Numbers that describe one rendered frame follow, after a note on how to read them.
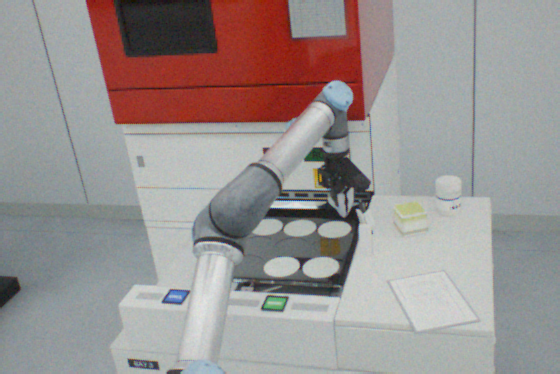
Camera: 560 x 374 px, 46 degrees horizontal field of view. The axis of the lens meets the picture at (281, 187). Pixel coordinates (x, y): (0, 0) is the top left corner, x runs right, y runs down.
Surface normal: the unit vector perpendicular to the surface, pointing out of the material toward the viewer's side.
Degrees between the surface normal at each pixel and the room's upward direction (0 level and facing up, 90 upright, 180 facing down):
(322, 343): 90
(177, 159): 90
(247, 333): 90
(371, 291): 0
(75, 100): 90
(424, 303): 0
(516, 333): 0
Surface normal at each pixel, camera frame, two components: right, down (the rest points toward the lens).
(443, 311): -0.11, -0.90
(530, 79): -0.26, 0.44
